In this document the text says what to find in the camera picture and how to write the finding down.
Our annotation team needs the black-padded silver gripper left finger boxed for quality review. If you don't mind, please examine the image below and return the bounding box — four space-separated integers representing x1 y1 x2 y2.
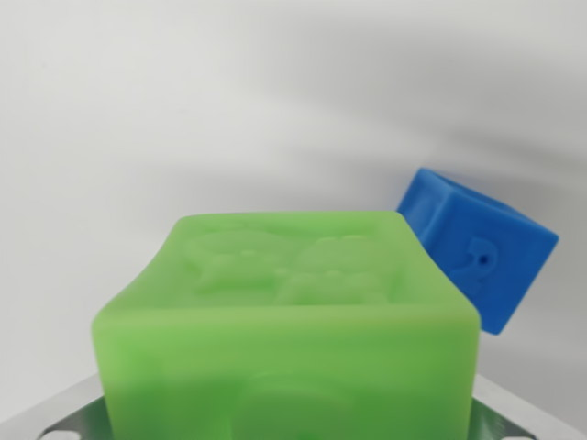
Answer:
0 369 109 440

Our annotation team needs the black-padded silver gripper right finger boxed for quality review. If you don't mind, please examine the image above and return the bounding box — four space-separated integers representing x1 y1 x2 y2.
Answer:
466 373 587 440

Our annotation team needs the green embossed cube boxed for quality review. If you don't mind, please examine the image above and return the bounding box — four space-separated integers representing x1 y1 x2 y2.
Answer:
90 210 482 440

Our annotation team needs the blue embossed cube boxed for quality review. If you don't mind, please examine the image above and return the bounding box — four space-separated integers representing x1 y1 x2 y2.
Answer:
395 166 560 336

